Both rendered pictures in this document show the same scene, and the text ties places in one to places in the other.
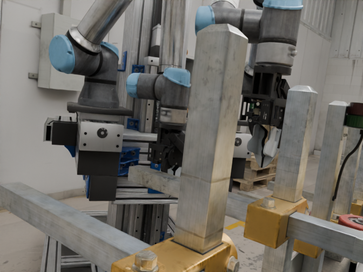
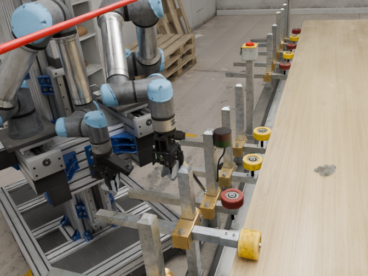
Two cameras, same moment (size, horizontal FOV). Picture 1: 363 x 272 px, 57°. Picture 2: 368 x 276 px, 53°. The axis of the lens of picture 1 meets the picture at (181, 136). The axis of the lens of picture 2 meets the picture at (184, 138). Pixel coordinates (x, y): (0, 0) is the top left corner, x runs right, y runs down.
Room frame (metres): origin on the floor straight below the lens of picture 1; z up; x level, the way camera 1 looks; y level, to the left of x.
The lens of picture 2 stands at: (-0.33, 0.04, 1.71)
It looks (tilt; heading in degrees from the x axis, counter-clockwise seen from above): 28 degrees down; 345
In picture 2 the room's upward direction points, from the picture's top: 6 degrees counter-clockwise
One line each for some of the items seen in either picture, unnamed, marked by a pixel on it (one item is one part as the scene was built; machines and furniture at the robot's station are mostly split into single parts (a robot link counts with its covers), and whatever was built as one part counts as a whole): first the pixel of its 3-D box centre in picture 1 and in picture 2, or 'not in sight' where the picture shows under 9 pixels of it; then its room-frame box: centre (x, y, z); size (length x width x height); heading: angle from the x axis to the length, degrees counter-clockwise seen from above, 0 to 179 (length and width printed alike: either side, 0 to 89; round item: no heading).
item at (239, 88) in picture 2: (360, 185); (240, 130); (1.11, -0.63, 0.88); 0.04 x 0.04 x 0.48; 53
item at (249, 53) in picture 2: not in sight; (249, 52); (1.32, -0.78, 1.18); 0.07 x 0.07 x 0.08; 53
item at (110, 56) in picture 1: (100, 60); (14, 96); (1.24, 0.33, 1.21); 0.13 x 0.12 x 0.14; 152
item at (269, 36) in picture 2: not in sight; (269, 67); (1.91, -1.23, 0.86); 0.04 x 0.04 x 0.48; 53
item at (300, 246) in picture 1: (316, 235); (212, 202); (0.69, -0.32, 0.85); 0.14 x 0.06 x 0.05; 143
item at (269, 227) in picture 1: (279, 215); (187, 226); (0.50, -0.16, 0.95); 0.14 x 0.06 x 0.05; 143
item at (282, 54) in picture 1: (276, 57); (164, 122); (0.69, -0.17, 1.21); 0.08 x 0.08 x 0.05
